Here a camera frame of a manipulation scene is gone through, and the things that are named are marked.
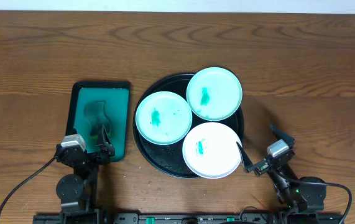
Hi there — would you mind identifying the white plate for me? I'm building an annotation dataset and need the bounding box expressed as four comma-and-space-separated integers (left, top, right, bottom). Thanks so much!
182, 122, 242, 179

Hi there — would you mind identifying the black rectangular sponge tray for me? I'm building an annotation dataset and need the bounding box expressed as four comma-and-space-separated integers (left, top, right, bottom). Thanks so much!
65, 81, 130, 162

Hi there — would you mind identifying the yellow green sponge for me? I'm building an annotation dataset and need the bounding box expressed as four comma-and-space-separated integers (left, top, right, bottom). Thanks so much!
90, 124, 112, 139

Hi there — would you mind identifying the round black tray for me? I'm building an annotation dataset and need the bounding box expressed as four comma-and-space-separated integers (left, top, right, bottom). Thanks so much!
132, 73, 244, 179

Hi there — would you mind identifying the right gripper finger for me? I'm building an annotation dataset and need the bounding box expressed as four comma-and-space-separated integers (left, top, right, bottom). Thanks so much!
236, 142, 253, 172
269, 124, 295, 146

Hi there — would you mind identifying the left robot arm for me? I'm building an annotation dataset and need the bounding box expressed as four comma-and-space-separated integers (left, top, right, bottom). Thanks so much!
55, 125, 115, 224

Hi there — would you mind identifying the mint plate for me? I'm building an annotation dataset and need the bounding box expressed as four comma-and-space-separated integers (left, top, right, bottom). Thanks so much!
186, 67, 243, 121
135, 91, 193, 145

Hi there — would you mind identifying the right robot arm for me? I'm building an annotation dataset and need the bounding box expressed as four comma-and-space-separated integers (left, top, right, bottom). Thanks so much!
237, 124, 326, 223

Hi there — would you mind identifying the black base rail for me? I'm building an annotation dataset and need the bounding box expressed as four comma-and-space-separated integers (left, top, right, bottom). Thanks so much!
32, 212, 341, 224

